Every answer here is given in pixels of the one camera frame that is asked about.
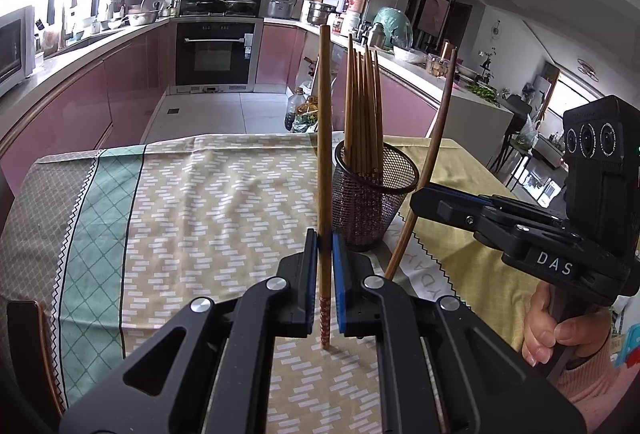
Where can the yellow oil bottle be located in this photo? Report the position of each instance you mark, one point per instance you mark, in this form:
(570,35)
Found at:
(310,107)

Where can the clear food container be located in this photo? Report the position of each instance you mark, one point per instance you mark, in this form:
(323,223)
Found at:
(438,66)

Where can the pink kettle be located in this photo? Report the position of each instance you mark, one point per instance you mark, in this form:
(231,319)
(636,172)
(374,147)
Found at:
(358,3)

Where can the dark sauce bottle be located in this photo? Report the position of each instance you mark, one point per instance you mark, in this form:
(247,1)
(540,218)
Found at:
(294,112)

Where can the black wok with lid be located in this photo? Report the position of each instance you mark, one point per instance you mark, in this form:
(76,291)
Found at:
(241,4)

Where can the wooden chair back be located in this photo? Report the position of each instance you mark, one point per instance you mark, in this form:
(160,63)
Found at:
(30,354)

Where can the steel vacuum flask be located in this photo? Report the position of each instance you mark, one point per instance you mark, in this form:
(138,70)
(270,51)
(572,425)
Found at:
(376,35)

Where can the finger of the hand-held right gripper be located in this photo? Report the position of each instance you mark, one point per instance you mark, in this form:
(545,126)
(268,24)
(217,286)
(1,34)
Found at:
(457,194)
(445,209)

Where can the green vegetables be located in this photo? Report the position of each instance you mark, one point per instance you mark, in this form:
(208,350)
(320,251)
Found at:
(484,94)

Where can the green plastic bag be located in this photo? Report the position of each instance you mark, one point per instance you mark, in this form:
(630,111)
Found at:
(526,132)

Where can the pink base cabinet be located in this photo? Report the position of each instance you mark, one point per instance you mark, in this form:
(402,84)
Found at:
(75,104)
(277,54)

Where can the steel stock pot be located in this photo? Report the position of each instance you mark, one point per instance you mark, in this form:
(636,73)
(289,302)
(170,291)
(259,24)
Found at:
(317,13)

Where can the mint green appliance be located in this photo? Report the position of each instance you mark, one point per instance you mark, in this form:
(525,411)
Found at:
(392,27)

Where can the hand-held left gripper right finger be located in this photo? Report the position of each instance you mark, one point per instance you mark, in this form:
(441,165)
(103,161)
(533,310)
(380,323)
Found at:
(341,274)

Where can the red-tipped wooden chopstick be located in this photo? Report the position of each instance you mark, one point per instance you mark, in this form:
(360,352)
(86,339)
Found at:
(324,139)

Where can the person's right forearm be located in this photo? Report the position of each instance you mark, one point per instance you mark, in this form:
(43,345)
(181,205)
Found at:
(595,389)

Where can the dark brown wooden chopstick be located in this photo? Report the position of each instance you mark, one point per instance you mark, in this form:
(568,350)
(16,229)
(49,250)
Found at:
(440,124)

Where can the black built-in oven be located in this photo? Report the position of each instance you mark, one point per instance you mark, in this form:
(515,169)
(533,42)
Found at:
(215,54)

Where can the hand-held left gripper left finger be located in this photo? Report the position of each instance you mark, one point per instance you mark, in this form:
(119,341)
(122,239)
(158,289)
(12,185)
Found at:
(311,264)

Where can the black mesh utensil holder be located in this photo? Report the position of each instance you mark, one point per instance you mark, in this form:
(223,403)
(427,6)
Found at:
(365,214)

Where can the living room window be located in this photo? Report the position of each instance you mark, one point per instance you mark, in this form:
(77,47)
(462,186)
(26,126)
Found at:
(567,97)

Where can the white microwave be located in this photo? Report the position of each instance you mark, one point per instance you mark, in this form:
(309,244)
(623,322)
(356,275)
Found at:
(15,49)

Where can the bundle of wooden chopsticks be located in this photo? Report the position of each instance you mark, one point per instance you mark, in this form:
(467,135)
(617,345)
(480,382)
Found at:
(360,114)

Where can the pink wall picture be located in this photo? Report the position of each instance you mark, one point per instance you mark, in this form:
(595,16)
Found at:
(434,12)

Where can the person's right hand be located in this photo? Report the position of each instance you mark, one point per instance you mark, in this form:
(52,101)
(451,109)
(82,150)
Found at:
(585,334)

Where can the patterned beige green tablecloth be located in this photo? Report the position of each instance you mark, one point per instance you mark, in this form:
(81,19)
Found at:
(200,214)

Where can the plastic bag of greens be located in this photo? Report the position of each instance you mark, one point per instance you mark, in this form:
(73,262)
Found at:
(305,124)

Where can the black frying pan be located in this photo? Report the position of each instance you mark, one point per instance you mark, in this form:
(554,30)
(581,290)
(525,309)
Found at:
(207,5)

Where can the steel mixing bowl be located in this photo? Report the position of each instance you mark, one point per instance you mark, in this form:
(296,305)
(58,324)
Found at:
(141,18)

